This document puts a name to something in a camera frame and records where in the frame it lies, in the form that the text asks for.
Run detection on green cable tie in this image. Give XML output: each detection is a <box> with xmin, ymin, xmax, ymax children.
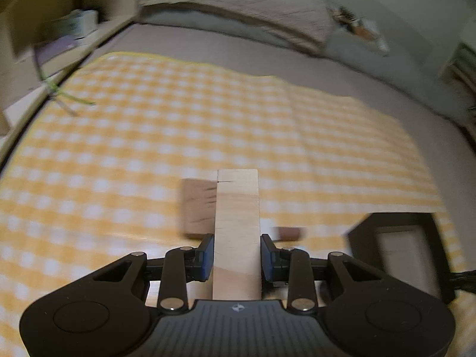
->
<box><xmin>35</xmin><ymin>49</ymin><xmax>97</xmax><ymax>117</ymax></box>

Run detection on brown carved wooden coaster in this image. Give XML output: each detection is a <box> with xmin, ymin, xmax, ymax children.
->
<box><xmin>180</xmin><ymin>178</ymin><xmax>217</xmax><ymax>239</ymax></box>

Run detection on pink lip gloss tube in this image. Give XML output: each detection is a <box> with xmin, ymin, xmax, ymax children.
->
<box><xmin>271</xmin><ymin>226</ymin><xmax>306</xmax><ymax>242</ymax></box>

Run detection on yellow white checkered cloth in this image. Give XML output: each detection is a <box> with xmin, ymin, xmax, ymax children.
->
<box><xmin>1</xmin><ymin>52</ymin><xmax>466</xmax><ymax>356</ymax></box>

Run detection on tissue box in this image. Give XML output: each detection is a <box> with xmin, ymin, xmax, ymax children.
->
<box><xmin>45</xmin><ymin>10</ymin><xmax>98</xmax><ymax>40</ymax></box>

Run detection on white furniture at right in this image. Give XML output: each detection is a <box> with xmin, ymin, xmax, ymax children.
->
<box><xmin>440</xmin><ymin>17</ymin><xmax>475</xmax><ymax>98</ymax></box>

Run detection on black storage box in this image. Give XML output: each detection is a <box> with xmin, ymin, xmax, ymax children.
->
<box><xmin>347</xmin><ymin>212</ymin><xmax>456</xmax><ymax>304</ymax></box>

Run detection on purple book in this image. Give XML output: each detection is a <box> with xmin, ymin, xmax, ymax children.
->
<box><xmin>34</xmin><ymin>35</ymin><xmax>79</xmax><ymax>65</ymax></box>

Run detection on grey duvet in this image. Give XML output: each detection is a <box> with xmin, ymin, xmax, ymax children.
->
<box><xmin>139</xmin><ymin>4</ymin><xmax>471</xmax><ymax>124</ymax></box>

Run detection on wooden bedside shelf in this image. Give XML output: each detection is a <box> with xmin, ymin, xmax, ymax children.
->
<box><xmin>1</xmin><ymin>0</ymin><xmax>137</xmax><ymax>161</ymax></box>

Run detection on light wooden block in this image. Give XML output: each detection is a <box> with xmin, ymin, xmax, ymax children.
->
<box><xmin>212</xmin><ymin>169</ymin><xmax>262</xmax><ymax>300</ymax></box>

